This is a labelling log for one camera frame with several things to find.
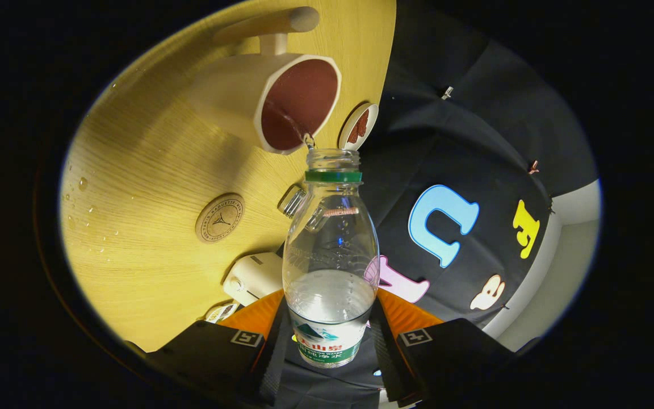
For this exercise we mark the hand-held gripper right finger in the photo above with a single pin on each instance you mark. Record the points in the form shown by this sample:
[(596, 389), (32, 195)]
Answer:
[(386, 358)]

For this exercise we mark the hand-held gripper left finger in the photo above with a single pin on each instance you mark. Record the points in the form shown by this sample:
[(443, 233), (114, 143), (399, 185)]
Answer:
[(270, 363)]

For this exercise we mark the round wooden coaster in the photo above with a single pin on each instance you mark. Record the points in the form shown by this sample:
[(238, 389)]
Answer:
[(219, 218)]

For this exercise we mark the white divided dish of grains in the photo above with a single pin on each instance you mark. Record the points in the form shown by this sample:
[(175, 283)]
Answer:
[(222, 312)]

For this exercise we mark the white toaster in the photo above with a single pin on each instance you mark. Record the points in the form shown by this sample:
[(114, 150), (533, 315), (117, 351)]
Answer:
[(256, 278)]

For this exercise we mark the clear glass mug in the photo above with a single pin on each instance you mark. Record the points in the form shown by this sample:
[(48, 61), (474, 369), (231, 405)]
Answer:
[(292, 201)]

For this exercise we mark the black backdrop cloth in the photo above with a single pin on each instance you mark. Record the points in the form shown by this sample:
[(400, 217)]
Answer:
[(418, 159)]

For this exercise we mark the white round plate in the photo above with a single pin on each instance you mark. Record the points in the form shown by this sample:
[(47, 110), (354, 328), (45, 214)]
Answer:
[(345, 139)]

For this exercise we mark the brown food piece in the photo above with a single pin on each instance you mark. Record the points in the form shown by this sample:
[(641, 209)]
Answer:
[(354, 135), (363, 122)]

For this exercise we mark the wooden table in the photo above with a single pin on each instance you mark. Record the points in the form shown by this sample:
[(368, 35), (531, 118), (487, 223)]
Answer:
[(145, 170)]

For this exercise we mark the pink cloth clip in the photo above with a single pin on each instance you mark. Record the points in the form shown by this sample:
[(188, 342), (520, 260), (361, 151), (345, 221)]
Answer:
[(533, 167)]

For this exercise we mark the silver cloth clip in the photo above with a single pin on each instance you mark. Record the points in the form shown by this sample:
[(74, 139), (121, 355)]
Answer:
[(447, 93)]

